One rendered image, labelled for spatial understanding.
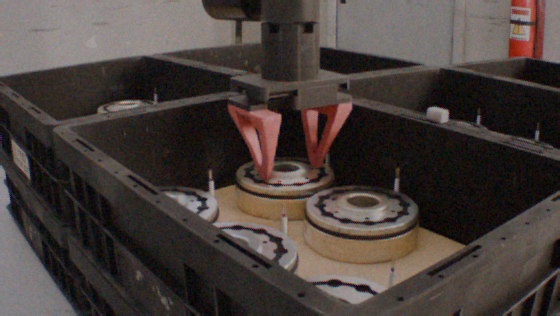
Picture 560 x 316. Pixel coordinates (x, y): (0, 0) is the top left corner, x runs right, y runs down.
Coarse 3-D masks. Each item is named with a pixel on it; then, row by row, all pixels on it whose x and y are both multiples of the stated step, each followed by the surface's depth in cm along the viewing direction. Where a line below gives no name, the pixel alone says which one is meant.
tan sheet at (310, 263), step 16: (208, 192) 62; (224, 192) 62; (224, 208) 58; (256, 224) 55; (272, 224) 55; (288, 224) 55; (304, 240) 51; (432, 240) 51; (448, 240) 51; (304, 256) 48; (320, 256) 48; (416, 256) 48; (432, 256) 48; (304, 272) 46; (320, 272) 46; (336, 272) 46; (352, 272) 45; (368, 272) 45; (384, 272) 45; (400, 272) 45; (416, 272) 45
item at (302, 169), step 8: (280, 160) 61; (288, 160) 61; (272, 168) 60; (280, 168) 61; (288, 168) 61; (296, 168) 60; (304, 168) 59; (272, 176) 57; (280, 176) 57; (288, 176) 57; (296, 176) 57; (304, 176) 58
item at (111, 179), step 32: (224, 96) 62; (64, 128) 50; (448, 128) 50; (64, 160) 48; (96, 160) 41; (544, 160) 42; (128, 192) 36; (160, 192) 35; (160, 224) 33; (192, 224) 31; (512, 224) 30; (544, 224) 31; (192, 256) 30; (224, 256) 28; (256, 256) 27; (448, 256) 27; (480, 256) 27; (512, 256) 29; (224, 288) 28; (256, 288) 26; (288, 288) 24; (320, 288) 24; (416, 288) 24; (448, 288) 25; (480, 288) 27
